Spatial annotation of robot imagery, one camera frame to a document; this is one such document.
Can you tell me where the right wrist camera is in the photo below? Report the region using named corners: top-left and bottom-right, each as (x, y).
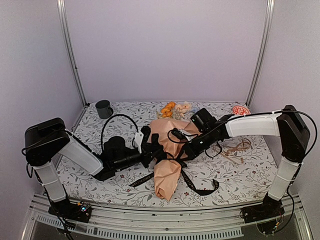
top-left (171, 128), bottom-right (196, 142)

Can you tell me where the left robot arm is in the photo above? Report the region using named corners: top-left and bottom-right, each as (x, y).
top-left (21, 117), bottom-right (167, 217)

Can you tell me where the black printed ribbon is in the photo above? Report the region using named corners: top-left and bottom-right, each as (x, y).
top-left (130, 158), bottom-right (220, 201)

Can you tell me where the red patterned small dish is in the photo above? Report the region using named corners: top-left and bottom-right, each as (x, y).
top-left (232, 105), bottom-right (251, 116)

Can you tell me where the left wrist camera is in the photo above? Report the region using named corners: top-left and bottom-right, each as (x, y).
top-left (133, 125), bottom-right (151, 154)

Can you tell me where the tan ribbon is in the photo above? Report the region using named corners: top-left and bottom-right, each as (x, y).
top-left (218, 138), bottom-right (252, 165)

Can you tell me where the orange fake flower stem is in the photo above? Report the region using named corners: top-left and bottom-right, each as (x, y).
top-left (156, 101), bottom-right (193, 121)

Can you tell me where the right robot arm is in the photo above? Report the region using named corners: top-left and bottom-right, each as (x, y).
top-left (180, 105), bottom-right (314, 218)

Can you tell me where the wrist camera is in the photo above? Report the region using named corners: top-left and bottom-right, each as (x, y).
top-left (171, 128), bottom-right (196, 142)
top-left (133, 125), bottom-right (151, 154)

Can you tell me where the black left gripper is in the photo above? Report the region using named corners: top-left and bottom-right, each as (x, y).
top-left (112, 143), bottom-right (163, 171)

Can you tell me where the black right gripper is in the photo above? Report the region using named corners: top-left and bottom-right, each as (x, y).
top-left (176, 129), bottom-right (214, 162)

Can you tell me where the dark grey mug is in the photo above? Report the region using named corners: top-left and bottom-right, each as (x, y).
top-left (95, 99), bottom-right (114, 120)

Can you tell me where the peach wrapping paper sheet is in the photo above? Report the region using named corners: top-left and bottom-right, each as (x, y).
top-left (149, 118), bottom-right (200, 201)

